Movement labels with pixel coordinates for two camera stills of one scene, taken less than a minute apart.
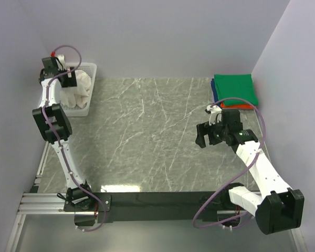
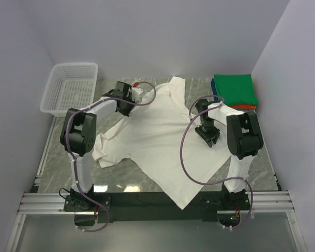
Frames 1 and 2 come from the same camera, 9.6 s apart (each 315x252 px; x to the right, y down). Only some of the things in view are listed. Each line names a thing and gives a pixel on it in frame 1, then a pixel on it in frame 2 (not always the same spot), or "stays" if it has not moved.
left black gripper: x=70 y=82 -> x=126 y=112
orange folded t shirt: x=235 y=106 stays
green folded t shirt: x=235 y=86 stays
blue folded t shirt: x=213 y=90 stays
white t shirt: x=77 y=95 -> x=159 y=135
